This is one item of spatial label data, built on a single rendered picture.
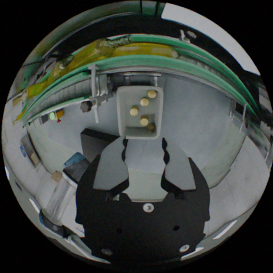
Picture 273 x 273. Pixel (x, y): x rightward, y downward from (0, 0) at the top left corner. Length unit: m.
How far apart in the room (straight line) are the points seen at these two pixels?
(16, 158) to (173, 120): 6.42
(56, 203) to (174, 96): 0.71
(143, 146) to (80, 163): 0.35
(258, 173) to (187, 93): 3.46
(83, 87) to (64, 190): 0.40
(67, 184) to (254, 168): 3.82
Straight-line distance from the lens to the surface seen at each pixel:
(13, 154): 6.19
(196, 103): 0.52
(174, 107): 0.46
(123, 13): 0.30
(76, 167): 0.39
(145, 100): 0.37
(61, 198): 0.42
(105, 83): 0.32
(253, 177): 3.67
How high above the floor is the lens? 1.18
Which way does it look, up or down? 59 degrees down
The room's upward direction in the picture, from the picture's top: 175 degrees counter-clockwise
